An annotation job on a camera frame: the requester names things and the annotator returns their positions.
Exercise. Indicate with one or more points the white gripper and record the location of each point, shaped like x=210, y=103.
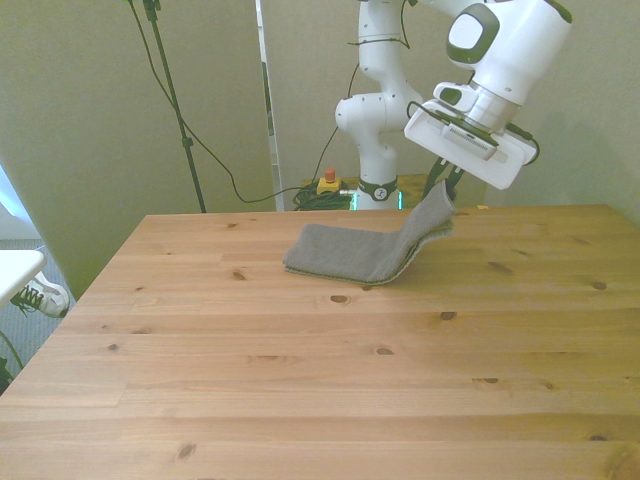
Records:
x=500, y=167

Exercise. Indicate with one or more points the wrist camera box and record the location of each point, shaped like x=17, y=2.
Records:
x=467, y=138

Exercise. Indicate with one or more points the yellow emergency stop button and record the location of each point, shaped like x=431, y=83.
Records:
x=330, y=184

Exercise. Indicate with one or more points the grey terry towel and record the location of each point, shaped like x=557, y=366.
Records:
x=350, y=251

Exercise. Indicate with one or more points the white vertical panel edge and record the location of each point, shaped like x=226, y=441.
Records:
x=270, y=110

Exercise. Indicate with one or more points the black tripod stand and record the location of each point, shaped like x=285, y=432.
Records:
x=172, y=100

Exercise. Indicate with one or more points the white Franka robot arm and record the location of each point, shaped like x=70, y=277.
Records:
x=372, y=117

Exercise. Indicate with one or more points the white side table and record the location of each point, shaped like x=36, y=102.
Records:
x=17, y=270

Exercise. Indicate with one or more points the white sneaker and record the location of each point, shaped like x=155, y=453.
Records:
x=45, y=297

